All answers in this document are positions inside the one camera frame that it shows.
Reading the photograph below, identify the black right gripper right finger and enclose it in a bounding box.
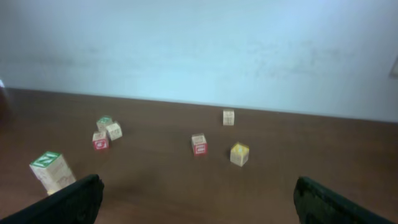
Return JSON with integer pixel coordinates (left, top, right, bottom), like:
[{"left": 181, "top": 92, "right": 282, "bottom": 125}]
[{"left": 294, "top": 177, "right": 392, "bottom": 224}]

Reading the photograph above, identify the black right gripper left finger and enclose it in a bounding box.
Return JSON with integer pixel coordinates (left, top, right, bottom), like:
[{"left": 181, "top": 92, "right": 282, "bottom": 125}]
[{"left": 1, "top": 174, "right": 104, "bottom": 224}]

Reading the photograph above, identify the plain J wooden block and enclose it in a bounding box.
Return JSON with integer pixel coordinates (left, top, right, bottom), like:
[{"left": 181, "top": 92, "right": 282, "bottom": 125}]
[{"left": 29, "top": 151, "right": 76, "bottom": 195}]

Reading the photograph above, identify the red number shell block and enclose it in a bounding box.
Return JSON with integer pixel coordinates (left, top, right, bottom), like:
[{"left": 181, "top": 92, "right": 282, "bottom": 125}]
[{"left": 92, "top": 131, "right": 109, "bottom": 150}]

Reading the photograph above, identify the red 6 wooden block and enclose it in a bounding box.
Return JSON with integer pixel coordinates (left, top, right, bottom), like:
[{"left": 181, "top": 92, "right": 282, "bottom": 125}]
[{"left": 106, "top": 122, "right": 123, "bottom": 141}]

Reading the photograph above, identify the green R wooden block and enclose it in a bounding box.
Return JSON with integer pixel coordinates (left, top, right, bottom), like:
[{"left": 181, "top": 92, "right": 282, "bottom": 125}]
[{"left": 96, "top": 116, "right": 113, "bottom": 132}]

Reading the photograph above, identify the yellow wooden block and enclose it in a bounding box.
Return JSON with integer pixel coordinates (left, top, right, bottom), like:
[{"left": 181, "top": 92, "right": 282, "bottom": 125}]
[{"left": 229, "top": 142, "right": 249, "bottom": 167}]

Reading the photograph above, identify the far red wooden block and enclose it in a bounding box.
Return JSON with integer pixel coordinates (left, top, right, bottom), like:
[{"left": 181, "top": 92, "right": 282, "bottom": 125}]
[{"left": 223, "top": 109, "right": 234, "bottom": 126}]

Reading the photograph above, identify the red O wooden block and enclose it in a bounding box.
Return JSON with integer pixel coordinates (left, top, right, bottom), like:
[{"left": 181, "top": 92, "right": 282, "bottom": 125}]
[{"left": 191, "top": 133, "right": 208, "bottom": 156}]

